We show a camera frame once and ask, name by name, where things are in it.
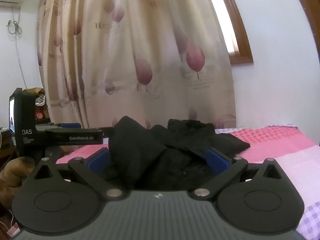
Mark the black garment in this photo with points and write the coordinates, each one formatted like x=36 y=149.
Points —
x=150 y=150

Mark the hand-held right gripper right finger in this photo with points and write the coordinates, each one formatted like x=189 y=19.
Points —
x=216 y=158

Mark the cream curtain with pink print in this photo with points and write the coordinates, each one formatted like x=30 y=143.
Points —
x=125 y=55

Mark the yellow cloth bundle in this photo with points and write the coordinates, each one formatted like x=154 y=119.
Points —
x=37 y=90

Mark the pink and purple checked blanket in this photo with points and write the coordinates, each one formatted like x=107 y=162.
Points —
x=275 y=140

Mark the small pink box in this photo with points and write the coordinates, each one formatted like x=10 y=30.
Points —
x=13 y=230

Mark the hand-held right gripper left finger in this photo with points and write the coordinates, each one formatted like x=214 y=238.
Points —
x=98 y=159

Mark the white air conditioner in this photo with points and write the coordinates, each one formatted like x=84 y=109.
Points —
x=10 y=1

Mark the dark red box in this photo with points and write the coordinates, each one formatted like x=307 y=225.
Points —
x=42 y=115

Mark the brown wooden door frame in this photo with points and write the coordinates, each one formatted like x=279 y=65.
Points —
x=312 y=10

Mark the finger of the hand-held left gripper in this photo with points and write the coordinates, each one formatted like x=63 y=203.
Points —
x=70 y=125
x=75 y=137

